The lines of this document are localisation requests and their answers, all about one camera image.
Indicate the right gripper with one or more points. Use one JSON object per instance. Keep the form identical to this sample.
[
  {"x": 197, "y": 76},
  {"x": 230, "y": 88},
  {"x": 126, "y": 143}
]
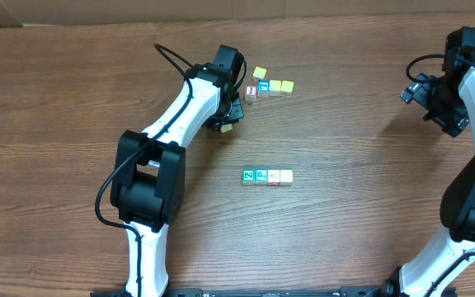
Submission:
[{"x": 444, "y": 110}]

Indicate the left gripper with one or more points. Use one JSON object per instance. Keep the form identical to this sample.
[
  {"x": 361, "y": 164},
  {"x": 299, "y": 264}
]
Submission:
[{"x": 229, "y": 114}]

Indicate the white sketch block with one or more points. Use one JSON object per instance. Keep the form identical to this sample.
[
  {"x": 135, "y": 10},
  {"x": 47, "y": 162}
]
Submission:
[{"x": 226, "y": 128}]

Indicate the green letter Z block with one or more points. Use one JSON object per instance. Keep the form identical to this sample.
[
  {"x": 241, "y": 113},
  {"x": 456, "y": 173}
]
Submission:
[{"x": 248, "y": 177}]

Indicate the blue letter P block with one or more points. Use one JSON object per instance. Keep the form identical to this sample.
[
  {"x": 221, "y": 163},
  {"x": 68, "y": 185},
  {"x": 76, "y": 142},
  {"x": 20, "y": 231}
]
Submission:
[{"x": 261, "y": 176}]

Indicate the white ice cream block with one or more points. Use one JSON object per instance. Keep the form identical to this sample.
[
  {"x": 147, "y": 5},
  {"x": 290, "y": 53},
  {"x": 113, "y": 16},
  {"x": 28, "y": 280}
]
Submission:
[{"x": 273, "y": 177}]

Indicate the yellow letter K block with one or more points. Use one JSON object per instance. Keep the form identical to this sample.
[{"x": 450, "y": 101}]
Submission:
[{"x": 286, "y": 177}]

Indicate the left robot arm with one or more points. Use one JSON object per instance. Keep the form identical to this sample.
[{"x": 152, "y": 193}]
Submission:
[{"x": 148, "y": 183}]

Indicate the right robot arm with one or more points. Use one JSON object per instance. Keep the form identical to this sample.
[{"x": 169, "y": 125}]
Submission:
[{"x": 452, "y": 249}]

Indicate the yellow block far top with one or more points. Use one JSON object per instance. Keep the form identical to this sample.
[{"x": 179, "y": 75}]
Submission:
[{"x": 259, "y": 74}]

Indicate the red letter I block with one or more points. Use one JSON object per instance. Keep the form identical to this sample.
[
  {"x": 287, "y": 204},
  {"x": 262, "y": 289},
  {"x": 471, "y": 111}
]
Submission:
[{"x": 250, "y": 93}]

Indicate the blue letter block in row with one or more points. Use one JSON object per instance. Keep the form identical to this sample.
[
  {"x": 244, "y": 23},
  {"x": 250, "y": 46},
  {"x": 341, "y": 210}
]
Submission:
[{"x": 263, "y": 88}]

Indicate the yellow block in row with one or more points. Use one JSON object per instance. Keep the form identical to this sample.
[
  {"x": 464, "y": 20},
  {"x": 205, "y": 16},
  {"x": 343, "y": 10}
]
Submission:
[{"x": 275, "y": 88}]

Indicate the yellow block row end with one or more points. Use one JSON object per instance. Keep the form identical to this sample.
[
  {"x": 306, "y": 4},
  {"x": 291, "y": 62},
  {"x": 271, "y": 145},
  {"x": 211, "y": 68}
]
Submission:
[{"x": 286, "y": 89}]

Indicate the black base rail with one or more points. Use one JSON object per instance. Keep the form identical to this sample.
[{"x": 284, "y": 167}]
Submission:
[{"x": 347, "y": 291}]

